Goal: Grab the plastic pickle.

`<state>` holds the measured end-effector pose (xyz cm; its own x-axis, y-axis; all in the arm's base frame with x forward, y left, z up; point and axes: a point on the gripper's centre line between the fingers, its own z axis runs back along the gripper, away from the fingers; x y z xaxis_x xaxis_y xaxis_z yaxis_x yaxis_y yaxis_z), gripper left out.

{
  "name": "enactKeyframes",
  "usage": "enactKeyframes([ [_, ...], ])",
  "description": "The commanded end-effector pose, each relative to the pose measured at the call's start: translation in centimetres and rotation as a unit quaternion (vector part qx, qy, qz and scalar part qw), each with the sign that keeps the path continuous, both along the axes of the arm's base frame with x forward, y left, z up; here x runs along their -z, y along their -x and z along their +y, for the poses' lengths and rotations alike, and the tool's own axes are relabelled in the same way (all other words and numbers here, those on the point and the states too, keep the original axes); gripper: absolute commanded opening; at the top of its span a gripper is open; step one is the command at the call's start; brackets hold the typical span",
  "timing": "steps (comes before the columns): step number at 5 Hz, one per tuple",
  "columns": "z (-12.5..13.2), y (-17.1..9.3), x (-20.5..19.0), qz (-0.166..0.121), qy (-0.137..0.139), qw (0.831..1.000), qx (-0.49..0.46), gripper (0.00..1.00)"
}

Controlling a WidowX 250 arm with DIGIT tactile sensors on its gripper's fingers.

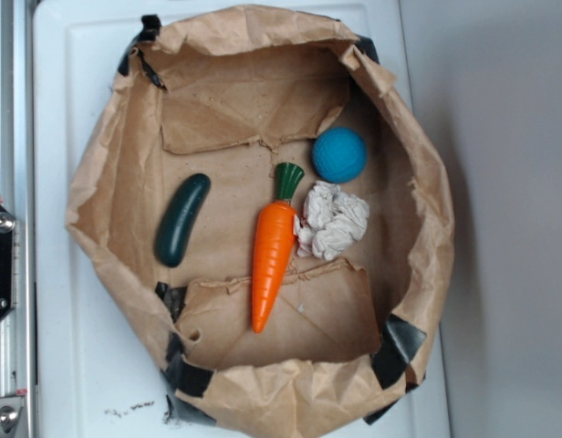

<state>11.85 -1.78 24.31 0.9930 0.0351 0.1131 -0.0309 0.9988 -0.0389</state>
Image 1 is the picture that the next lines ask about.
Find metal rail frame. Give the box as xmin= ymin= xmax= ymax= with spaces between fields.
xmin=0 ymin=1 xmax=39 ymax=437

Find brown paper bag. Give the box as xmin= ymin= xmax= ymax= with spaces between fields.
xmin=66 ymin=5 xmax=454 ymax=437

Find orange plastic carrot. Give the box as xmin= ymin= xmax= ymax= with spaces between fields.
xmin=251 ymin=162 xmax=304 ymax=333

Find dark green plastic pickle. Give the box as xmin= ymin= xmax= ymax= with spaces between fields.
xmin=154 ymin=173 xmax=212 ymax=267

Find crumpled white paper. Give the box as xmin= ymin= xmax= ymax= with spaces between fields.
xmin=294 ymin=181 xmax=370 ymax=261

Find blue dimpled ball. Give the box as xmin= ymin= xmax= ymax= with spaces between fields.
xmin=311 ymin=127 xmax=368 ymax=183

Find black mounting bracket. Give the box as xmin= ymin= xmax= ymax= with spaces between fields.
xmin=0 ymin=202 xmax=16 ymax=323

